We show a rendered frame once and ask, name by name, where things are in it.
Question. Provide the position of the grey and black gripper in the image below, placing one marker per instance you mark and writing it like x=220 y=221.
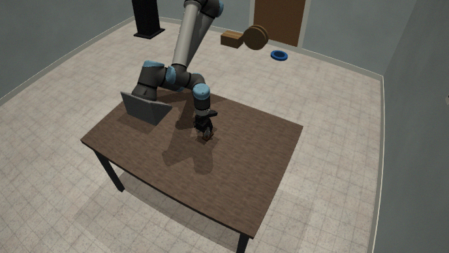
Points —
x=205 y=126

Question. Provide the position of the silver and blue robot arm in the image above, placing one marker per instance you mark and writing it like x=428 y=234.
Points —
x=193 y=29

